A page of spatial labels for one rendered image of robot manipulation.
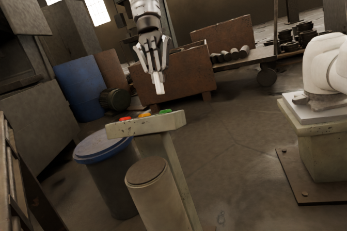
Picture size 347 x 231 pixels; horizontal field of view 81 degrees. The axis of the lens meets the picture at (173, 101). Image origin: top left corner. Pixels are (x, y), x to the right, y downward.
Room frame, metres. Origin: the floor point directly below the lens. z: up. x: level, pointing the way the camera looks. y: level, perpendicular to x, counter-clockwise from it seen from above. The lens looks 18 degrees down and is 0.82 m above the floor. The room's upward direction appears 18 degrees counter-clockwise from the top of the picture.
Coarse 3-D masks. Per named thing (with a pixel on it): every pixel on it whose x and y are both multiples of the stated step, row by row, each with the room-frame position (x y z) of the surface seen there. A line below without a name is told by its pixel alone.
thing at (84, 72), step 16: (64, 64) 2.84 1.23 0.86; (80, 64) 2.89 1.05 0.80; (96, 64) 3.13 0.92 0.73; (64, 80) 2.87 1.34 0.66; (80, 80) 2.86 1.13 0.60; (96, 80) 2.98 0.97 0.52; (80, 96) 2.84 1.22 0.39; (96, 96) 2.91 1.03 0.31; (80, 112) 2.87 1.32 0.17; (96, 112) 2.86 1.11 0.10
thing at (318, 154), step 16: (304, 144) 0.80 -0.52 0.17; (320, 144) 0.70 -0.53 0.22; (336, 144) 0.68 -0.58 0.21; (288, 160) 0.90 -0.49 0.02; (304, 160) 0.83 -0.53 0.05; (320, 160) 0.70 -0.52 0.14; (336, 160) 0.69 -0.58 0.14; (288, 176) 0.80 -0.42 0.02; (304, 176) 0.77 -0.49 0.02; (320, 176) 0.71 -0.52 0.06; (336, 176) 0.69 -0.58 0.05; (304, 192) 0.68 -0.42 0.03; (320, 192) 0.66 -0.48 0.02; (336, 192) 0.64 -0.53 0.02
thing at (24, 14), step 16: (0, 0) 2.64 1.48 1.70; (16, 0) 2.94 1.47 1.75; (32, 0) 3.34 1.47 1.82; (0, 16) 2.68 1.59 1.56; (16, 16) 2.77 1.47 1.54; (32, 16) 3.13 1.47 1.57; (0, 32) 2.85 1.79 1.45; (16, 32) 2.64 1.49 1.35; (32, 32) 2.94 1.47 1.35; (48, 32) 3.36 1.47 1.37; (0, 48) 2.88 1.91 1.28; (16, 48) 3.07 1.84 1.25; (32, 48) 3.28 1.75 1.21; (0, 64) 3.07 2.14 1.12; (16, 64) 3.07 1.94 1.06; (32, 64) 3.09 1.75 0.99; (48, 64) 3.44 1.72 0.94; (0, 80) 3.07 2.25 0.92; (16, 80) 3.04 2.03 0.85; (32, 80) 2.79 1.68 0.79; (48, 80) 3.28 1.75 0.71
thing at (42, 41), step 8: (288, 0) 6.68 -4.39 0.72; (296, 0) 6.60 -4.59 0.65; (288, 8) 6.94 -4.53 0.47; (296, 8) 6.60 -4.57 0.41; (288, 16) 6.95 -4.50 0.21; (296, 16) 6.61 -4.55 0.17; (288, 24) 6.62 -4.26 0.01; (40, 40) 3.74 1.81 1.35; (48, 48) 10.13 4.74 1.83; (48, 56) 3.74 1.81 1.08; (56, 64) 10.31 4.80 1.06
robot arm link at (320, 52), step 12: (324, 36) 0.75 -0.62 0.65; (336, 36) 0.71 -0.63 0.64; (312, 48) 0.75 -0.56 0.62; (324, 48) 0.71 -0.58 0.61; (336, 48) 0.69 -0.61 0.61; (312, 60) 0.74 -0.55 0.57; (324, 60) 0.69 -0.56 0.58; (312, 72) 0.74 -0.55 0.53; (324, 72) 0.68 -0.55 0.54; (312, 84) 0.75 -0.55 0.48; (324, 84) 0.69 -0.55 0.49
